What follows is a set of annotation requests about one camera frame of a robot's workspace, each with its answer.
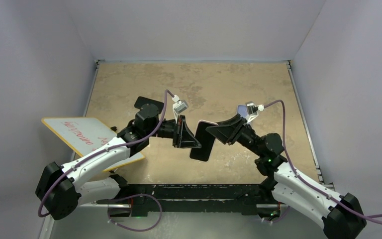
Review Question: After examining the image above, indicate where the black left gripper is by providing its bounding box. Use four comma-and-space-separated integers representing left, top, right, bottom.
146, 116, 201, 148

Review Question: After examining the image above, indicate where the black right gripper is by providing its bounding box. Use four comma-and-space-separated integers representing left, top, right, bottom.
205, 114, 264, 156

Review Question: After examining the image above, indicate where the purple smartphone with black screen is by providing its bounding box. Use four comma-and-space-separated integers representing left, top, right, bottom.
190, 124, 215, 162

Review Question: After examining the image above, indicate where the lavender phone case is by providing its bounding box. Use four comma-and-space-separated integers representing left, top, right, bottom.
236, 105, 248, 118

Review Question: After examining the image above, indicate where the black phone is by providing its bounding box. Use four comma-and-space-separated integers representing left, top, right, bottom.
134, 96, 164, 114

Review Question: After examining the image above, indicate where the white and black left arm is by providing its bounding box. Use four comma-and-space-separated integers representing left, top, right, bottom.
35, 100, 202, 220

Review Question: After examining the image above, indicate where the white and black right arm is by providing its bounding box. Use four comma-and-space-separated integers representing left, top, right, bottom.
206, 115, 367, 239

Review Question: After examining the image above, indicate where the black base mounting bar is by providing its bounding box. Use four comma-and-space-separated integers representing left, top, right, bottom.
96, 183, 292, 219

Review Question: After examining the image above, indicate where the white board with yellow edge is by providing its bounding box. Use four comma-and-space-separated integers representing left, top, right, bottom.
41, 117, 146, 173

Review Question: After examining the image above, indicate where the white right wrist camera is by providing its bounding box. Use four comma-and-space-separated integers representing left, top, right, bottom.
245, 101, 265, 124

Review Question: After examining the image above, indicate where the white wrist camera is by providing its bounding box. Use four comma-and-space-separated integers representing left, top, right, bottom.
172, 95, 189, 122
245, 101, 265, 124

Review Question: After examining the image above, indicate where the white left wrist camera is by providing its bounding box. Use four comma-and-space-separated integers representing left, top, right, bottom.
172, 95, 189, 122

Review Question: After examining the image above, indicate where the aluminium frame rail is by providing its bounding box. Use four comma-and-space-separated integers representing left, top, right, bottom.
47, 184, 337, 212

